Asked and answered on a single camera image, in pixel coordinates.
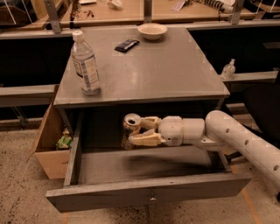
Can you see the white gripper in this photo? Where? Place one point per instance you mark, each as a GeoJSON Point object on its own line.
{"type": "Point", "coordinates": [171, 130]}

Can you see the orange soda can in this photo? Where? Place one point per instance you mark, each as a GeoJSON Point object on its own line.
{"type": "Point", "coordinates": [131, 125]}

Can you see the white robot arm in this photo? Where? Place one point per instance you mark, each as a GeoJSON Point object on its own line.
{"type": "Point", "coordinates": [210, 134]}

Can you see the grey cabinet with top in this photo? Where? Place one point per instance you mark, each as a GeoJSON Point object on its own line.
{"type": "Point", "coordinates": [168, 70]}

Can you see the open grey top drawer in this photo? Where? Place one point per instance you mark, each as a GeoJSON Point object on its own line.
{"type": "Point", "coordinates": [101, 174]}

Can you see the green snack bag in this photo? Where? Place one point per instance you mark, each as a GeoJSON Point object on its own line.
{"type": "Point", "coordinates": [65, 142]}

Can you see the black snack bar wrapper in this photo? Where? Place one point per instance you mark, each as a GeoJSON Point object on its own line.
{"type": "Point", "coordinates": [126, 45]}

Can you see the clear plastic water bottle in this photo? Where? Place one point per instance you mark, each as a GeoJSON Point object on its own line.
{"type": "Point", "coordinates": [84, 63]}

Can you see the white ceramic bowl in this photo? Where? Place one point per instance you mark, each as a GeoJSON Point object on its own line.
{"type": "Point", "coordinates": [152, 31]}

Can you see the hand sanitizer bottle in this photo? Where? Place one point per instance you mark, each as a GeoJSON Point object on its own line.
{"type": "Point", "coordinates": [228, 70]}

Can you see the cardboard box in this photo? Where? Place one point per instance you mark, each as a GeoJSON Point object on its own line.
{"type": "Point", "coordinates": [53, 161]}

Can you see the black office chair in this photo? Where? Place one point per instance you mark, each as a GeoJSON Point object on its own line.
{"type": "Point", "coordinates": [262, 101]}

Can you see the wooden desk in background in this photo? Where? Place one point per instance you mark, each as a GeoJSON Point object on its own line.
{"type": "Point", "coordinates": [32, 15]}

